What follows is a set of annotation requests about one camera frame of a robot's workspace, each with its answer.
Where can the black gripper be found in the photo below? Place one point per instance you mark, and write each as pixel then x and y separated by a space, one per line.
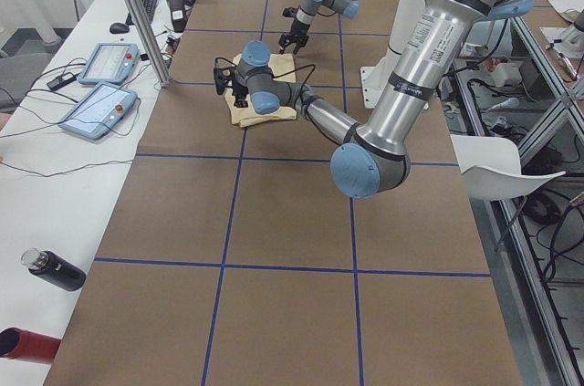
pixel 239 89
pixel 297 28

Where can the cream long-sleeve printed shirt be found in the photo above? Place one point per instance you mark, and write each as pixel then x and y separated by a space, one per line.
pixel 263 105

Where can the far blue teach pendant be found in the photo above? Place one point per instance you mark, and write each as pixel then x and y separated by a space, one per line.
pixel 109 62

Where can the blue teach pendant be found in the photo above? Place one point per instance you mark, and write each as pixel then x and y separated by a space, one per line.
pixel 99 111
pixel 109 62

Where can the near blue teach pendant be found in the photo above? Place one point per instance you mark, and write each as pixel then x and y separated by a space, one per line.
pixel 99 111

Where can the black computer mouse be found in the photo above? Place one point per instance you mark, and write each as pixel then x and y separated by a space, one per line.
pixel 119 28

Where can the small black device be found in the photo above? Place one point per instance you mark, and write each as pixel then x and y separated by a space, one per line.
pixel 60 82

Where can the white plastic chair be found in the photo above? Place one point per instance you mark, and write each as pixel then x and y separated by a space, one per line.
pixel 491 168

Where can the black water bottle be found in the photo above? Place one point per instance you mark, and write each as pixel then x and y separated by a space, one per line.
pixel 53 269

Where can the red bottle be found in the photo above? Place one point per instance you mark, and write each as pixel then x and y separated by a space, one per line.
pixel 25 345

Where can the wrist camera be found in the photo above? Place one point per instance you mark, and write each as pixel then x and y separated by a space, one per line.
pixel 223 79
pixel 289 12

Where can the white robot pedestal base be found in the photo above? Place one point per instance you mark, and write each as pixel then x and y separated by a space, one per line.
pixel 374 79

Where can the aluminium frame post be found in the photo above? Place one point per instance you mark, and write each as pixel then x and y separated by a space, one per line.
pixel 148 40

